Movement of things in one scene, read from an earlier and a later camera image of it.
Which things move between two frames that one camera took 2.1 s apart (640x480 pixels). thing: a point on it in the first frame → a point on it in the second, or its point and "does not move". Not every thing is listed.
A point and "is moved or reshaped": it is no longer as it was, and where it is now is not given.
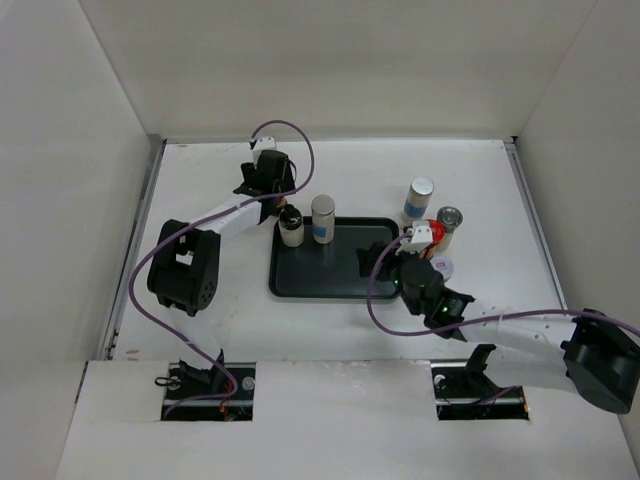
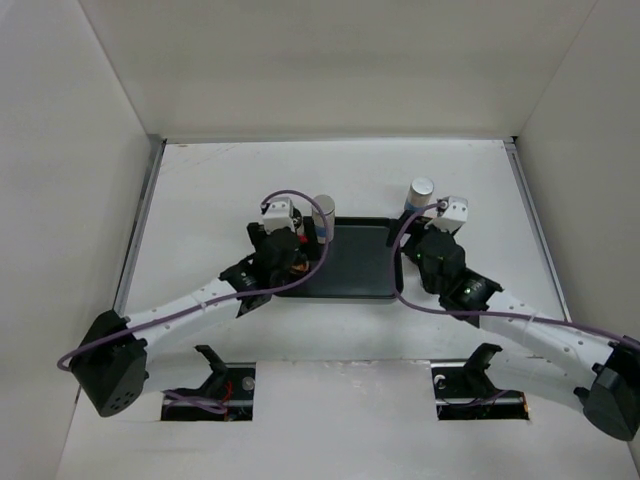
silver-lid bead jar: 323,219 does not move
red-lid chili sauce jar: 282,203 is moved or reshaped
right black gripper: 389,260 → 416,228
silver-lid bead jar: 419,196 does not move
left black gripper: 286,185 → 258,232
